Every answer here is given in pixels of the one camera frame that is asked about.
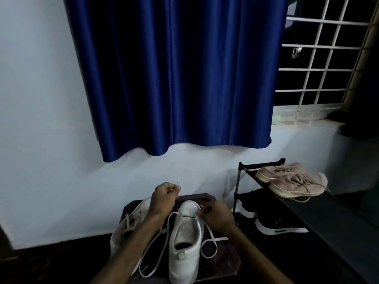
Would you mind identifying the person's right hand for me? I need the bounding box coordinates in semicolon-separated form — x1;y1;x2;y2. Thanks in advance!
197;199;237;233

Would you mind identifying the person's left hand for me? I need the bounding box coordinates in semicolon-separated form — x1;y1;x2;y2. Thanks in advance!
148;182;182;219

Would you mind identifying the person's right forearm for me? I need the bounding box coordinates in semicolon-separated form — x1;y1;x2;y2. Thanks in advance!
225;224;295;284

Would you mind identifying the person's left forearm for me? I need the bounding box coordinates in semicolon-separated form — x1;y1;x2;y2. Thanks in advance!
88;213;166;284

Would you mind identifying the black sneaker white sole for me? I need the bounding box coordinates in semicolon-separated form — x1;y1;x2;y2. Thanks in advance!
254;217;309;236
235;199;257;219

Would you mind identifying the dark brown plastic stool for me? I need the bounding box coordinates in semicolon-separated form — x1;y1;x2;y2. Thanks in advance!
118;192;242;283

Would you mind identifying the pink sneaker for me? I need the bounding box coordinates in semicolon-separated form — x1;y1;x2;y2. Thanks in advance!
255;162;306;184
269;171;331;203

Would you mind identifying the black shoe rack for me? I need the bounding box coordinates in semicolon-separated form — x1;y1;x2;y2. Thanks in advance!
232;158;379;284

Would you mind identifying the blue curtain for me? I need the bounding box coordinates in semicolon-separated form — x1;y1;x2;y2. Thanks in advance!
339;41;379;141
62;0;289;163

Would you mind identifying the white window grille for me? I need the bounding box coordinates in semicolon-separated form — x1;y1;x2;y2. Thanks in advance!
272;0;379;125

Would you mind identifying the brown wooden door frame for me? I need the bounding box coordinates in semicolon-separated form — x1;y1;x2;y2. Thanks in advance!
0;224;14;261

